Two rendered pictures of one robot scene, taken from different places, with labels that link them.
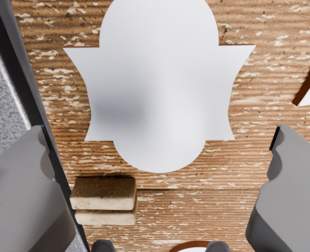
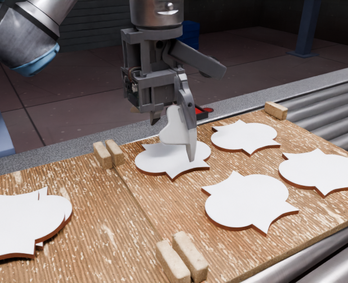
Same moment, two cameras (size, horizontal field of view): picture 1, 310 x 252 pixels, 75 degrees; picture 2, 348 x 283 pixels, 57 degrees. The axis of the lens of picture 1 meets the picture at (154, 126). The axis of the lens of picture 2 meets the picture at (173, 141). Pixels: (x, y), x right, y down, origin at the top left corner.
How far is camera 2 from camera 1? 0.56 m
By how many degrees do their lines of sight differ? 76
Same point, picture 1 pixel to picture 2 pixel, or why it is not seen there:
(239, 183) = (143, 200)
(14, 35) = not seen: hidden behind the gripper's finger
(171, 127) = (164, 160)
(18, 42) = not seen: hidden behind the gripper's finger
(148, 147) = (149, 158)
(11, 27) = not seen: hidden behind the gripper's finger
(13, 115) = (132, 139)
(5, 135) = (120, 138)
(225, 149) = (162, 184)
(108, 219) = (103, 149)
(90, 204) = (112, 143)
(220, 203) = (121, 200)
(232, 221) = (104, 214)
